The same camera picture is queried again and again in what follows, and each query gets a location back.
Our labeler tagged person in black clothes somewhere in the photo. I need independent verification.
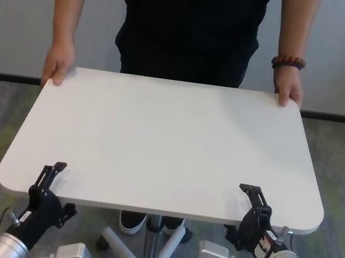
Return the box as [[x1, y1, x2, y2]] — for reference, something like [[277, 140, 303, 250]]
[[111, 0, 271, 81]]

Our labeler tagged person's right hand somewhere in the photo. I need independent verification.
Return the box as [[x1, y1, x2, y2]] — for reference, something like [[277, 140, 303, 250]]
[[40, 36, 79, 91]]

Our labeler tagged person's left forearm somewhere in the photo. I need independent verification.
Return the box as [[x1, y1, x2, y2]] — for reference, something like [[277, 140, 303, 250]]
[[268, 0, 319, 74]]

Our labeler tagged black white canvas sneaker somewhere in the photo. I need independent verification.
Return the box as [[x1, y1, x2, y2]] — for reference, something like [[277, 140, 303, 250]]
[[161, 216, 185, 237], [118, 209, 149, 236]]

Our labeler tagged person's left hand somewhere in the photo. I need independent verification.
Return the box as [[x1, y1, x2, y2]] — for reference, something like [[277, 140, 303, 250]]
[[269, 64, 308, 109]]

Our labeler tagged brown bead bracelet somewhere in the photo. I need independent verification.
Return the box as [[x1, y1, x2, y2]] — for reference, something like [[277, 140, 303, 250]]
[[269, 54, 308, 74]]

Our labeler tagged person's right forearm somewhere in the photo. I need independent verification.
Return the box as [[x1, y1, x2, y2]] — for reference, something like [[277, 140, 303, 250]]
[[45, 0, 90, 49]]

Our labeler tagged white rolling pedestal table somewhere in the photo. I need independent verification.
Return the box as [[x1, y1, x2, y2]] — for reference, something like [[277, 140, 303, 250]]
[[0, 57, 340, 258]]

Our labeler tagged gripper cable plug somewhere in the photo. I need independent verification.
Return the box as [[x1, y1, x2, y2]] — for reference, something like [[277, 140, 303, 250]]
[[274, 225, 296, 249], [0, 206, 25, 243]]

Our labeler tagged right gripper cable plug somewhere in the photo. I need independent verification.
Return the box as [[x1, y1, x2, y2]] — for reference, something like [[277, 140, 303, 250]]
[[274, 225, 296, 249]]

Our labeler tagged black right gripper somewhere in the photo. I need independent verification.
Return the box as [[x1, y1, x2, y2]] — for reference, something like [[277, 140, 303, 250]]
[[221, 181, 291, 258]]

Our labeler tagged left gripper cable plug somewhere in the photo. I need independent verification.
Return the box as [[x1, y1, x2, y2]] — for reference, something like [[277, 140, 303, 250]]
[[0, 206, 25, 243]]

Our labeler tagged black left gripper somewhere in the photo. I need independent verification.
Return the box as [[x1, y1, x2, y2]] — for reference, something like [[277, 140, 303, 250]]
[[12, 156, 85, 256]]

